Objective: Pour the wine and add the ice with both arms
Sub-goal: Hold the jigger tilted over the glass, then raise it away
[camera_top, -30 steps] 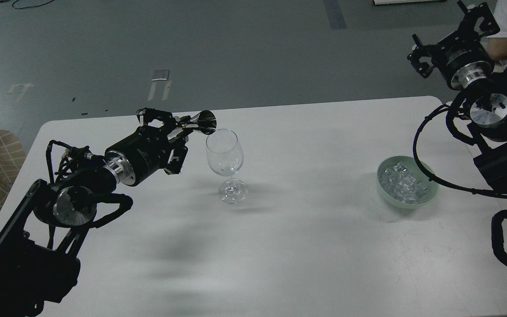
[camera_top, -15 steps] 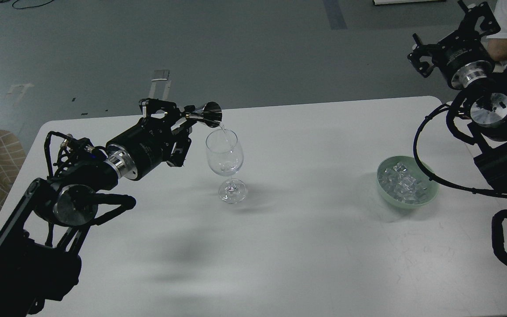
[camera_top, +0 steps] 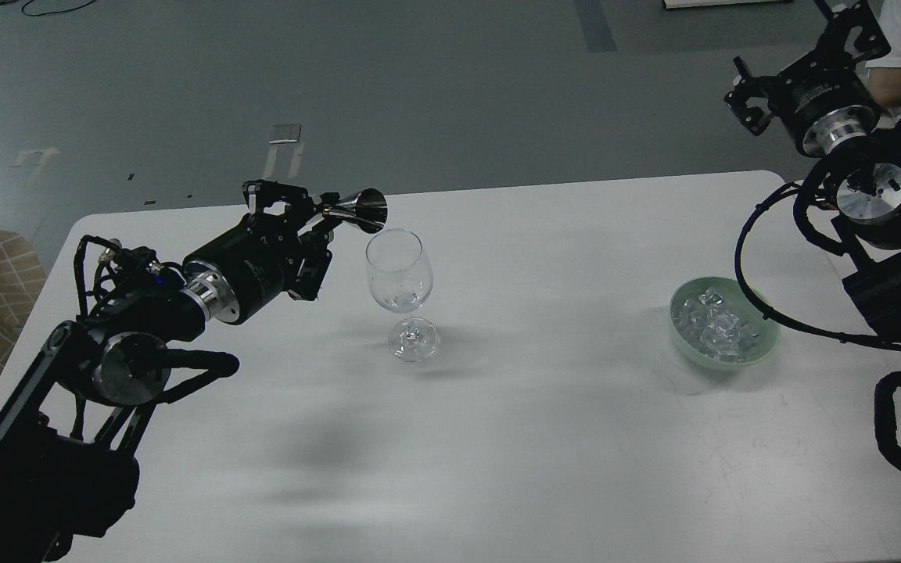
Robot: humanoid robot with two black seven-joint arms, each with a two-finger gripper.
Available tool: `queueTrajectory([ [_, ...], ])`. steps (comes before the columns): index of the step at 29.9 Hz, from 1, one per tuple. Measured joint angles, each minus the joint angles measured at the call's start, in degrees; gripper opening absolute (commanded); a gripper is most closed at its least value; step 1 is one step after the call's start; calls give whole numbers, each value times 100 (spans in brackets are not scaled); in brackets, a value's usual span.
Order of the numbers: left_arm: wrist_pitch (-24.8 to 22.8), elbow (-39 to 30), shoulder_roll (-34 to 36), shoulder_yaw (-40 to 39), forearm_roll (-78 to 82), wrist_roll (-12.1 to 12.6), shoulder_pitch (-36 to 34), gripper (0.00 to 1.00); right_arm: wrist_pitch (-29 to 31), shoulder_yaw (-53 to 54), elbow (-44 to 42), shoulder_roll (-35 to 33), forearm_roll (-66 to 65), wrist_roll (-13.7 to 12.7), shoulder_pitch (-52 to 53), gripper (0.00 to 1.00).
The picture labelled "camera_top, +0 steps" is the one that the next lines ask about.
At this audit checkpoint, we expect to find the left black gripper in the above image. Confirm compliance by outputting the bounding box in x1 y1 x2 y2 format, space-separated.
183 179 341 325

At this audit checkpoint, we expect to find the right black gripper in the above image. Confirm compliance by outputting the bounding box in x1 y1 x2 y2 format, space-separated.
723 1 892 158

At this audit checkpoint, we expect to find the steel double jigger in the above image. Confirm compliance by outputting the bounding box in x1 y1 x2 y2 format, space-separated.
321 188 389 235

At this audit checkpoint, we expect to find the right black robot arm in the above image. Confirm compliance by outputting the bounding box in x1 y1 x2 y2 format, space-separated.
723 1 901 352

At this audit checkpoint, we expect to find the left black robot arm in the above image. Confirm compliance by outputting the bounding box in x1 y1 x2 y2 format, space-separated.
0 181 387 562

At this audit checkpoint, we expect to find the clear wine glass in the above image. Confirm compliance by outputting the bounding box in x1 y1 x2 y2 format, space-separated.
365 228 440 361

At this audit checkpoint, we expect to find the pile of ice cubes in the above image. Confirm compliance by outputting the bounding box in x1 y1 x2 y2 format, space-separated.
671 286 761 363

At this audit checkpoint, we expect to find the green bowl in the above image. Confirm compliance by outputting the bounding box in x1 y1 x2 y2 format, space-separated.
666 277 780 373

